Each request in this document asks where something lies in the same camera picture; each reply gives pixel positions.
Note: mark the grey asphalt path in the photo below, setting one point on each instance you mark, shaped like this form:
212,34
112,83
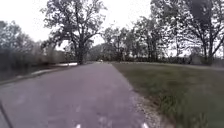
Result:
86,96

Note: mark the large dark spreading tree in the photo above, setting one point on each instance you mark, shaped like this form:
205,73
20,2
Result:
208,46

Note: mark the grey gravel side path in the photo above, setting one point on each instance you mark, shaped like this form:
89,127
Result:
150,114

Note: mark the row of trees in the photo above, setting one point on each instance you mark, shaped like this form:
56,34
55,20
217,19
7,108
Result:
140,48

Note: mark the large tree with sign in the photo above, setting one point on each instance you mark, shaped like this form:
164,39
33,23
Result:
80,50

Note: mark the dark bushes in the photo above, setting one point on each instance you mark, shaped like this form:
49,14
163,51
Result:
16,55

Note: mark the robot's own part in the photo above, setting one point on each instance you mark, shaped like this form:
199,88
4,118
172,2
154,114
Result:
78,126
145,126

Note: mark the green grass field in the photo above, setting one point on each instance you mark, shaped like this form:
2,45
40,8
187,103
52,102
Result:
180,86

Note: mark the dark grass verge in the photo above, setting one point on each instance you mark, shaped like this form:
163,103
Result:
18,74

